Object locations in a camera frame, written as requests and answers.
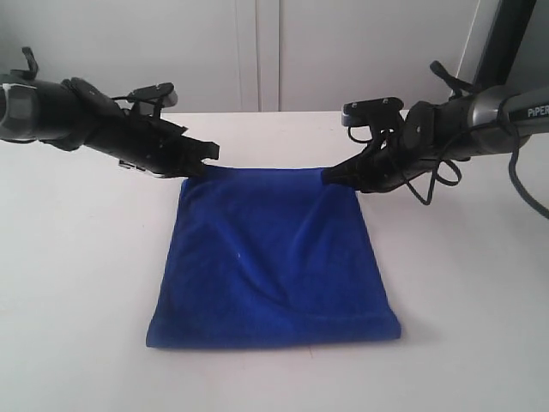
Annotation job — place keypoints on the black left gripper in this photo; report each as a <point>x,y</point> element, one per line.
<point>144,142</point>

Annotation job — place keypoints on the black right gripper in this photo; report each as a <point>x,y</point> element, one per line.
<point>381,171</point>

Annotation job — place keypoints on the blue towel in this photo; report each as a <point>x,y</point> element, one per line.
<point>269,258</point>

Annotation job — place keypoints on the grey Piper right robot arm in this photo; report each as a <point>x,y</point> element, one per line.
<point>473,122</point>

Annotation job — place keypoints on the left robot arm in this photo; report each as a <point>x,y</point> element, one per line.
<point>74,113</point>

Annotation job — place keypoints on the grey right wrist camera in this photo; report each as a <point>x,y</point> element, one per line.
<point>383,113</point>

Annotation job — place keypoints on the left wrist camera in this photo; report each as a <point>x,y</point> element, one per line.
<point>151,100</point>

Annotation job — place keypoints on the dark vertical post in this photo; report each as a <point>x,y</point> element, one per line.
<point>503,42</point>

